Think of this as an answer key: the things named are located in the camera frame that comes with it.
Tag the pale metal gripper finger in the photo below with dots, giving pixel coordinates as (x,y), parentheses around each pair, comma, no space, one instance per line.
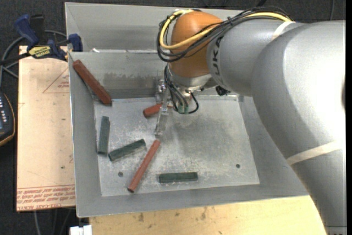
(161,122)
(160,92)

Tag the dark green flat block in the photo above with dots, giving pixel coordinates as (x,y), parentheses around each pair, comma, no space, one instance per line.
(127,149)
(104,135)
(178,177)

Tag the black cylinder on white bracket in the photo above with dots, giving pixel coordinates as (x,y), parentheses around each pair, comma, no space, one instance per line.
(221,90)

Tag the grey metal bin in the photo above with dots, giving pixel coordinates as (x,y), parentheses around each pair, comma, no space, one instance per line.
(209,146)

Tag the red-brown flat block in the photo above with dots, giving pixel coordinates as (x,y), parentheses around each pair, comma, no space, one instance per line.
(144,165)
(150,111)
(92,82)

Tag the brown cardboard board red print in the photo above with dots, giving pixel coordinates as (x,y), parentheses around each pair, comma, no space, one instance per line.
(44,129)

